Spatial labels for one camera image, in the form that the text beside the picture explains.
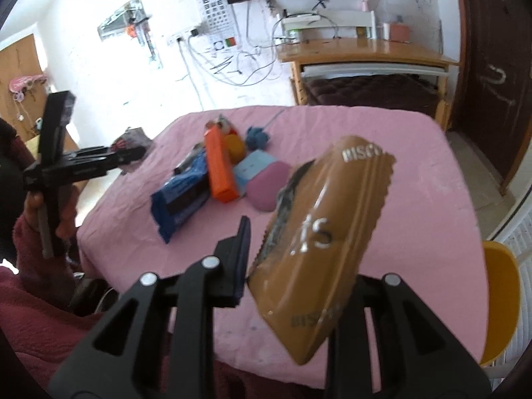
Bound dark brown door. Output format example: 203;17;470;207
451;0;532;196

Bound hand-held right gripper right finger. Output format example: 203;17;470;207
326;273;491;399

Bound eye chart poster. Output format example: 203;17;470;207
195;0;237;51

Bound light blue paper box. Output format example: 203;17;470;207
233;152;275;194

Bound pink oval sponge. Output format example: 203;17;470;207
245;160;292;212

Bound person's left forearm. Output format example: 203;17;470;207
10;216;81;312

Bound dark cushioned bench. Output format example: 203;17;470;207
301;72;441;115

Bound tangled cables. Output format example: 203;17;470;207
208;0;300;88

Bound white desk shelf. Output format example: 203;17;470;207
283;8;377;40

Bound wooden desk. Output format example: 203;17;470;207
276;37;460;129

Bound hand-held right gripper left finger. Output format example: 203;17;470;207
49;215;252;399

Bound reddish pink box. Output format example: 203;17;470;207
388;23;412;43

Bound blue yarn ball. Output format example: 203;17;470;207
244;108;287;151

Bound orange box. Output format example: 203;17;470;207
203;127;239;203

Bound yellow tape roll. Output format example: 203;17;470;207
224;135;247;165

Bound wall power sockets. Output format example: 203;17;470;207
166;29;200;46

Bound yellow chair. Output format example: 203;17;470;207
480;241;521;367

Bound person's left hand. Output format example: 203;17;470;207
23;183;81;242

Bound blue snack packet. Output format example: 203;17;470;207
150;150;212;244

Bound brown biscuit packet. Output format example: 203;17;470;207
247;135;395;365

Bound long dangling power cable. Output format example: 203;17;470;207
179;33;208;111

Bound pink hanging toy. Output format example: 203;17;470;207
10;74;46;93

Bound pink tablecloth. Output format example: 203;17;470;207
75;106;489;388

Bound wooden cabinet door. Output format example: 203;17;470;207
0;35;47;142

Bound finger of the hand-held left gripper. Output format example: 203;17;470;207
79;161;125;181
77;145;147;166

